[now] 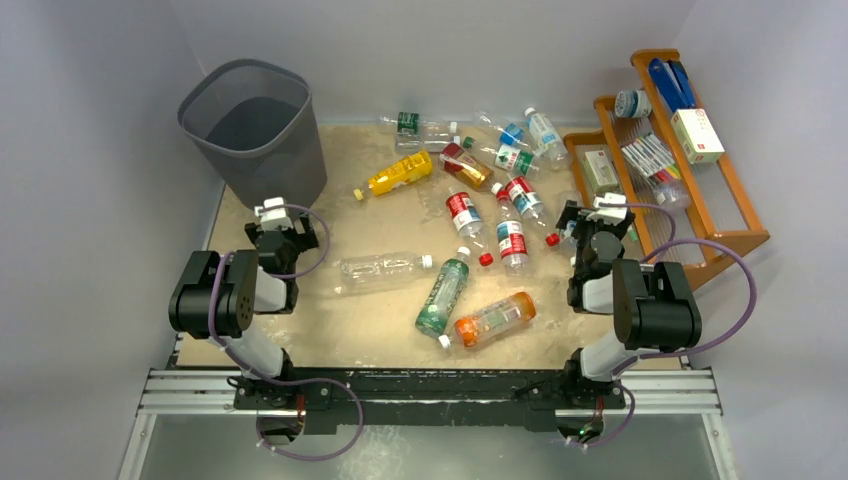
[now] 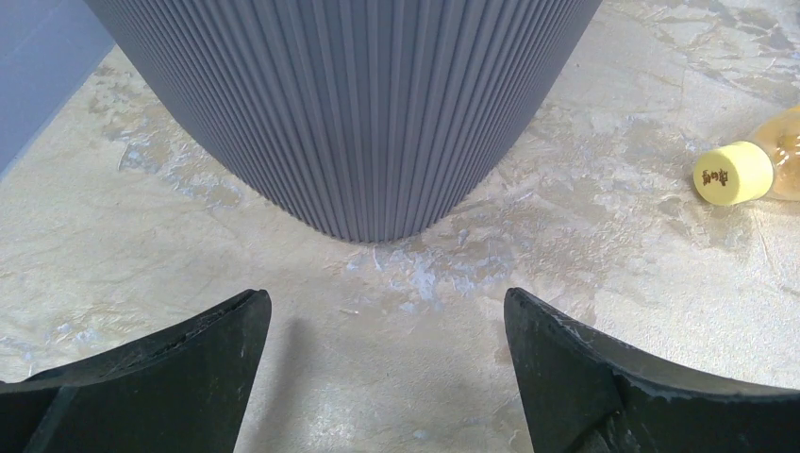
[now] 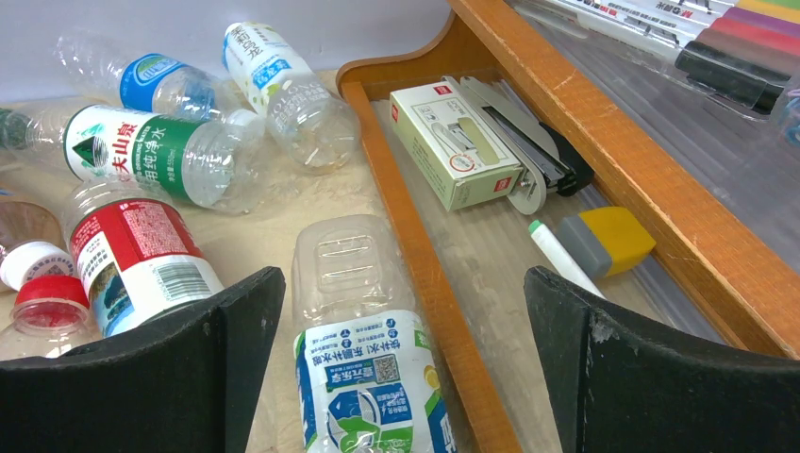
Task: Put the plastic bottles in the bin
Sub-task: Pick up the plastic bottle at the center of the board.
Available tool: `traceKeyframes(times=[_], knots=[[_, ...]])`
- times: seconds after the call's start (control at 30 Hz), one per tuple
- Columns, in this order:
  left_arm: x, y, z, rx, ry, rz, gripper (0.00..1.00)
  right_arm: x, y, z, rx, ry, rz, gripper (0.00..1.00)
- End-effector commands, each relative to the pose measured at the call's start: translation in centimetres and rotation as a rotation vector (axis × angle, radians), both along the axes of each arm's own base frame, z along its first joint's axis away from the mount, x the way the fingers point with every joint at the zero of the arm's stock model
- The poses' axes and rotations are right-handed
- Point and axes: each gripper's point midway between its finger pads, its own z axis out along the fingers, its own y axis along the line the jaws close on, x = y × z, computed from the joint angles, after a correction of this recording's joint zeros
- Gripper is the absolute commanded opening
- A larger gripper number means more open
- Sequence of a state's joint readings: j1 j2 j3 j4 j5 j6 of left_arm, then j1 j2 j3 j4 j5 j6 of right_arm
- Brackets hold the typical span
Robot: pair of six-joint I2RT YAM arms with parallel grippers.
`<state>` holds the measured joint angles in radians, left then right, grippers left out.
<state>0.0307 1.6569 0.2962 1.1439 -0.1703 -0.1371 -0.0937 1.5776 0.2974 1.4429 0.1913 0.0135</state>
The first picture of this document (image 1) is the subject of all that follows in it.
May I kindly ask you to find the red blue label bottle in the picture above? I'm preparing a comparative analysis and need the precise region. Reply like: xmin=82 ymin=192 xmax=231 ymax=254
xmin=490 ymin=182 xmax=530 ymax=276

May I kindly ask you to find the orange label bottle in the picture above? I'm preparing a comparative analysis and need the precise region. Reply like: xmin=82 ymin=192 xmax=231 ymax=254
xmin=438 ymin=291 xmax=537 ymax=349

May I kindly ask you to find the clear bottle white cap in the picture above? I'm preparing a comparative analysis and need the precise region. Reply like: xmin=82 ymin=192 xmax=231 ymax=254
xmin=338 ymin=252 xmax=434 ymax=290

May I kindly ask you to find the red label water bottle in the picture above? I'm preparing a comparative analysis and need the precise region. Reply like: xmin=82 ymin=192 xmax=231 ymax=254
xmin=444 ymin=186 xmax=493 ymax=261

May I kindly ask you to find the green tea bottle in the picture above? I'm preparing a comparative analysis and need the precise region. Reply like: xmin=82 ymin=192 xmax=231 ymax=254
xmin=415 ymin=246 xmax=471 ymax=339

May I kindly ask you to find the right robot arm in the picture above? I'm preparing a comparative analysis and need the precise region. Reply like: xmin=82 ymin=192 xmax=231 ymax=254
xmin=557 ymin=200 xmax=702 ymax=407

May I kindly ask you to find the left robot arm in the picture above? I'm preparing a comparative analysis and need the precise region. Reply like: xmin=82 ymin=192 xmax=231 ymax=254
xmin=168 ymin=214 xmax=319 ymax=409

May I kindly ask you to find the grey mesh waste bin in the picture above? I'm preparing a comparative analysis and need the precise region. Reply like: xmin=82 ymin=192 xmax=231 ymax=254
xmin=177 ymin=59 xmax=327 ymax=208

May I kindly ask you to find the green white small box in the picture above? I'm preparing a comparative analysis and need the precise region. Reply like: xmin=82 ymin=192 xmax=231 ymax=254
xmin=583 ymin=149 xmax=621 ymax=195

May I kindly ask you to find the small clear jar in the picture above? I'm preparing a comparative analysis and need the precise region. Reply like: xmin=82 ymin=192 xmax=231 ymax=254
xmin=652 ymin=179 xmax=691 ymax=212

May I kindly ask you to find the pack of coloured markers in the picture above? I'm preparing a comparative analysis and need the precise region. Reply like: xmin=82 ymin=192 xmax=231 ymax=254
xmin=621 ymin=132 xmax=681 ymax=187

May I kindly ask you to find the wooden tiered rack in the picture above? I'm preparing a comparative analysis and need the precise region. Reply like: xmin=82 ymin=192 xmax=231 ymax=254
xmin=564 ymin=48 xmax=770 ymax=256

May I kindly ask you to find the blue label water bottle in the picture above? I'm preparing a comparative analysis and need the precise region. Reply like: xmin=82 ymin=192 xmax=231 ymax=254
xmin=524 ymin=107 xmax=569 ymax=170

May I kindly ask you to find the green white label bottle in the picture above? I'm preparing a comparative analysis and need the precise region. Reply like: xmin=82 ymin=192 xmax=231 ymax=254
xmin=461 ymin=136 xmax=541 ymax=178

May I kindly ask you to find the round tape roll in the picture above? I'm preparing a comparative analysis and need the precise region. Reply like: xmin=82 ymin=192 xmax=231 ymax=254
xmin=614 ymin=89 xmax=653 ymax=118

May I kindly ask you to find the white red box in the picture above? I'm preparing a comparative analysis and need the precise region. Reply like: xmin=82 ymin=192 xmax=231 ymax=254
xmin=671 ymin=108 xmax=725 ymax=164

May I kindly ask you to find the amber tea bottle red label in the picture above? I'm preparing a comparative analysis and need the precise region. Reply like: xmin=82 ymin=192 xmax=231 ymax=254
xmin=439 ymin=143 xmax=494 ymax=191

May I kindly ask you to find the yellow plastic bottle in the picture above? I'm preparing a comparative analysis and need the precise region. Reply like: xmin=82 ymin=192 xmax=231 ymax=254
xmin=353 ymin=150 xmax=434 ymax=202

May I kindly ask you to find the green label clear bottle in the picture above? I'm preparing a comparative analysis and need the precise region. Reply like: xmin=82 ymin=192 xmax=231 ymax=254
xmin=378 ymin=111 xmax=461 ymax=155

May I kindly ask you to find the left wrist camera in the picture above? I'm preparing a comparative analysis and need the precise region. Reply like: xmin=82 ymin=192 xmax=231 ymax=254
xmin=254 ymin=197 xmax=294 ymax=232

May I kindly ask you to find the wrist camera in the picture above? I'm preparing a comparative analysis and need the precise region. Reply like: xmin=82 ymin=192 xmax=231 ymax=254
xmin=588 ymin=192 xmax=628 ymax=225
xmin=254 ymin=197 xmax=294 ymax=232

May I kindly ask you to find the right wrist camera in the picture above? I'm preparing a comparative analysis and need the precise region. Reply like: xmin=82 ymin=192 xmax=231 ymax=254
xmin=588 ymin=192 xmax=628 ymax=225

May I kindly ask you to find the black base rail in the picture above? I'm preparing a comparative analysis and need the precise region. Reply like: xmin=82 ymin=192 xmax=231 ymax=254
xmin=138 ymin=368 xmax=722 ymax=435

